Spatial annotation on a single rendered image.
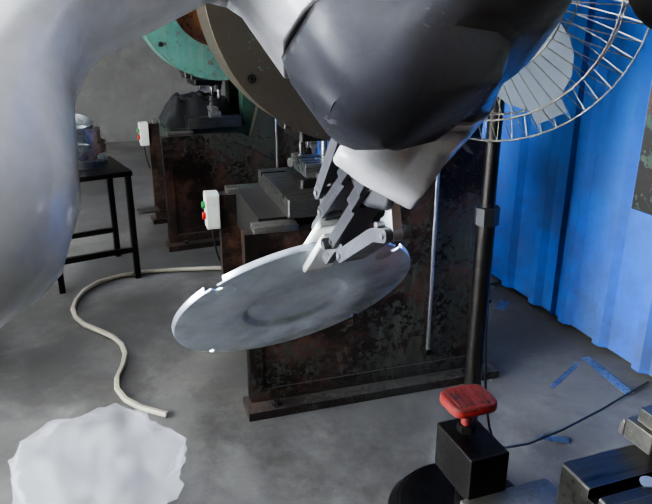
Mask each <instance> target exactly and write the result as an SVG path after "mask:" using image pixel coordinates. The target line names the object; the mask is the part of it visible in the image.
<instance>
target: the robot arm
mask: <svg viewBox="0 0 652 504"><path fill-rule="evenodd" d="M571 2H572V0H0V328H1V327H2V326H3V325H5V324H6V323H7V322H9V321H10V320H12V319H13V318H14V317H16V316H17V315H18V314H20V313H21V312H23V311H24V310H25V309H27V308H28V307H29V306H31V305H32V304H34V303H35V302H37V301H38V300H40V299H41V298H42V297H43V296H44V295H45V294H46V293H47V291H48V290H49V289H50V288H51V287H52V286H53V284H54V283H55V282H56V281H57V280H58V278H59V277H60V276H61V275H62V272H63V269H64V265H65V261H66V257H67V253H68V249H69V246H70V242H71V239H72V235H73V232H74V228H75V225H76V221H77V218H78V214H79V211H80V207H81V195H80V180H79V165H78V150H77V135H76V120H75V105H74V104H75V102H76V99H77V97H78V94H79V92H80V89H81V87H82V84H83V82H84V79H85V77H86V74H87V72H88V71H89V70H90V69H91V68H92V67H93V66H95V65H96V64H97V63H98V62H99V61H100V60H101V59H102V58H103V57H105V56H106V55H108V54H110V53H112V52H114V51H116V50H118V49H120V48H122V47H124V46H126V45H128V44H130V43H132V42H134V41H135V40H137V39H139V38H141V37H143V36H145V35H147V34H149V33H151V32H153V31H155V30H157V29H159V28H161V27H162V26H164V25H166V24H168V23H170V22H172V21H174V20H176V19H178V18H180V17H182V16H184V15H186V14H188V13H189V12H191V11H193V10H195V9H197V8H199V7H201V6H203V5H205V4H207V3H210V4H214V5H218V6H222V7H227V8H228V9H230V10H231V11H233V12H234V13H236V14H237V15H239V16H240V17H242V19H243V20H244V21H245V23H246V24H247V26H248V27H249V29H250V30H251V31H252V33H253V34H254V36H255V37H256V39H257V40H258V41H259V43H260V44H261V46H262V47H263V49H264V50H265V51H266V53H267V54H268V56H269V57H270V59H271V60H272V61H273V63H274V64H275V66H276V67H277V69H278V70H279V71H280V73H281V74H282V76H283V77H284V78H285V79H289V80H290V82H291V85H292V86H293V87H294V89H295V90H296V91H297V93H298V94H299V96H300V97H301V98H302V100H303V101H304V103H305V104H306V105H307V107H308V108H309V110H310V111H311V112H312V114H313V115H314V116H315V118H316V119H317V121H318V122H319V123H320V125H321V126H322V128H323V129H324V130H325V132H326V133H327V134H328V135H329V136H330V137H331V140H330V143H329V145H328V148H327V151H326V154H325V157H324V160H323V163H322V166H321V169H320V172H319V175H318V178H317V181H316V184H315V187H314V192H313V194H314V197H315V199H319V200H320V205H319V206H318V209H317V214H318V215H317V216H316V218H315V220H314V221H313V223H312V227H311V228H312V231H311V233H310V234H309V236H308V237H307V239H306V241H305V242H304V244H308V243H312V242H317V241H318V242H317V244H316V245H315V247H314V249H313V250H312V252H311V254H310V255H309V257H308V258H307V260H306V262H305V263H304V265H303V267H302V268H303V271H304V272H310V271H316V270H322V269H328V268H330V266H331V265H332V263H334V262H339V263H341V262H348V261H354V260H359V259H364V258H366V257H367V256H369V255H371V254H372V253H374V252H375V251H377V250H379V249H380V248H382V247H384V246H385V245H387V244H389V243H390V242H395V241H401V240H408V239H410V238H411V229H410V227H409V226H408V225H402V220H401V208H402V207H405V208H407V209H412V208H413V207H414V206H415V204H416V203H417V202H418V201H419V200H420V198H421V197H422V196H423V195H424V193H425V192H426V191H427V190H428V188H429V187H430V186H431V184H432V183H433V181H434V180H435V178H436V177H437V175H438V174H439V172H440V171H441V169H442V168H443V166H444V165H445V164H446V163H447V162H448V161H449V160H450V159H451V158H452V157H453V156H454V155H455V153H456V152H457V151H458V150H459V149H460V148H461V147H462V146H463V145H464V144H465V143H466V142H467V140H468V139H469V138H470V137H471V136H472V134H473V133H474V132H475V131H476V130H477V128H478V127H479V126H480V125H481V123H482V122H483V121H484V120H485V119H486V117H487V116H488V115H489V114H490V112H491V111H492V109H493V108H494V107H495V103H496V98H497V95H498V93H499V91H500V89H501V87H502V85H503V83H505V82H506V81H508V80H509V79H511V78H512V77H514V76H515V75H516V74H517V73H518V72H519V71H520V70H521V69H522V68H523V67H525V66H526V65H527V64H528V63H529V62H530V61H531V60H532V58H533V57H534V56H535V54H536V53H537V52H538V50H539V49H540V48H541V47H542V45H543V44H544V43H545V41H546V40H547V39H548V37H549V36H550V35H551V33H552V32H553V31H554V29H555V28H556V27H557V25H558V24H559V23H560V21H561V20H562V18H563V16H564V14H565V13H566V11H567V9H568V7H569V5H570V4H571ZM329 183H333V185H328V184H329ZM327 185H328V186H327ZM379 210H385V214H384V216H383V217H382V218H380V221H378V222H374V228H370V229H368V230H366V228H367V227H368V225H369V224H370V223H371V221H372V220H373V218H374V217H375V215H376V214H377V212H378V211H379ZM339 216H341V218H338V217H339ZM365 230H366V231H365ZM304 244H303V245H304Z"/></svg>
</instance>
